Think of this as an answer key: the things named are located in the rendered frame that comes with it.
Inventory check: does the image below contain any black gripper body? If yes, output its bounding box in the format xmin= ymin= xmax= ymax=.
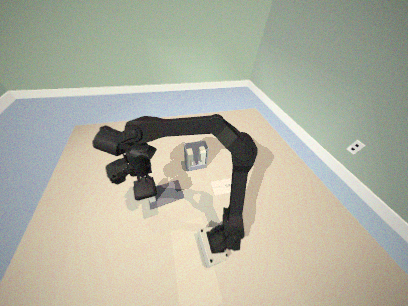
xmin=129 ymin=160 xmax=157 ymax=201

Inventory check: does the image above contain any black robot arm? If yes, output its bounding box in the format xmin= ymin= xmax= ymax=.
xmin=92 ymin=114 xmax=258 ymax=254

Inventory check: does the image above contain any grey open bin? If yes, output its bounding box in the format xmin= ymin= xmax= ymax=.
xmin=184 ymin=140 xmax=209 ymax=171

